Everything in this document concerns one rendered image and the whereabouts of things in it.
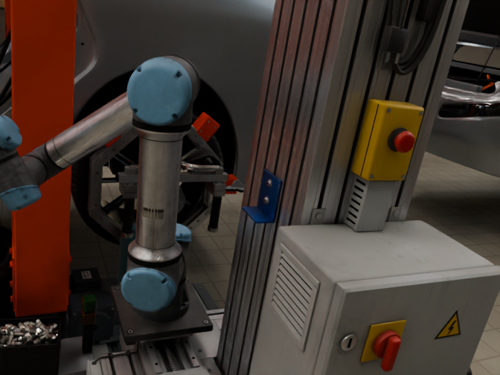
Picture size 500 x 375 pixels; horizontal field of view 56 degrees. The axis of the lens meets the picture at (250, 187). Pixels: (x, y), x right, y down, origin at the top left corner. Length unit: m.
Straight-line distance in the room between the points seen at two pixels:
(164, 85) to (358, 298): 0.50
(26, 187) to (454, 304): 0.85
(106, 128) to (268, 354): 0.59
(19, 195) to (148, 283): 0.32
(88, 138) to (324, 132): 0.56
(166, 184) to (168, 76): 0.22
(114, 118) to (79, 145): 0.11
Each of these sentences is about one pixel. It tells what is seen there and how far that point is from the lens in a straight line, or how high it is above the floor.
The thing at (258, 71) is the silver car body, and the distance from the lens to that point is 2.24.
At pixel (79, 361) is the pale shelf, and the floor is 0.45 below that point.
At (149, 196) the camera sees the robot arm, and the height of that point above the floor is 1.19.
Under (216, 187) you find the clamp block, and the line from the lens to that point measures 1.80.
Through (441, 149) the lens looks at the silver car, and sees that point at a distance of 3.94.
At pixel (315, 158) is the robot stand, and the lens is 0.81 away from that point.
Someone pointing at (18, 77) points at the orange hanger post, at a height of 1.31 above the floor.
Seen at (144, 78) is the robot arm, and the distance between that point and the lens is 0.89.
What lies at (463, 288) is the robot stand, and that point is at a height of 1.21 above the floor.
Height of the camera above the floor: 1.56
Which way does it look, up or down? 20 degrees down
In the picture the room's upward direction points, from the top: 10 degrees clockwise
